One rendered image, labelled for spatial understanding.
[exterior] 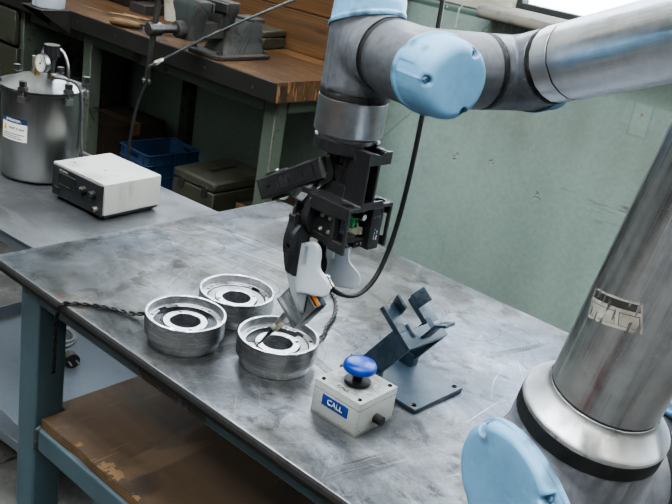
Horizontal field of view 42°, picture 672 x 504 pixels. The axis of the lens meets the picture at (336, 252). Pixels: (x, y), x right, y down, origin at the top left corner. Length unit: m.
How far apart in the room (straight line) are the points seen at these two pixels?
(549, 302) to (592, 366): 2.11
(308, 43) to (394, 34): 2.22
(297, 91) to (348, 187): 1.69
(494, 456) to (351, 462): 0.32
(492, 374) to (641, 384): 0.61
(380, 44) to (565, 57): 0.17
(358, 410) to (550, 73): 0.43
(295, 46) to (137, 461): 1.99
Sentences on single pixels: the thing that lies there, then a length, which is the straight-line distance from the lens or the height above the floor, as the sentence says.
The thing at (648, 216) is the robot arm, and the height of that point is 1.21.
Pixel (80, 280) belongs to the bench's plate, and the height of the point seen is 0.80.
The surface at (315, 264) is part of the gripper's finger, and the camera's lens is 0.97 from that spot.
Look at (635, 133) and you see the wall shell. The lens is 2.56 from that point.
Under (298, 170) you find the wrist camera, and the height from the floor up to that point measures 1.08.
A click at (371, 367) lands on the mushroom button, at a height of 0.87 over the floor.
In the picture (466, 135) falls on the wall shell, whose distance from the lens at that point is 2.82.
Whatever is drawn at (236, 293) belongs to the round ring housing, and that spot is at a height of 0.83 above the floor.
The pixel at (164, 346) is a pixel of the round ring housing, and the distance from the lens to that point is 1.14.
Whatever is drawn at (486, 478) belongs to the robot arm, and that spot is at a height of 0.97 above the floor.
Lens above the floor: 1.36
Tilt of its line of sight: 22 degrees down
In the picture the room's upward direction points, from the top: 10 degrees clockwise
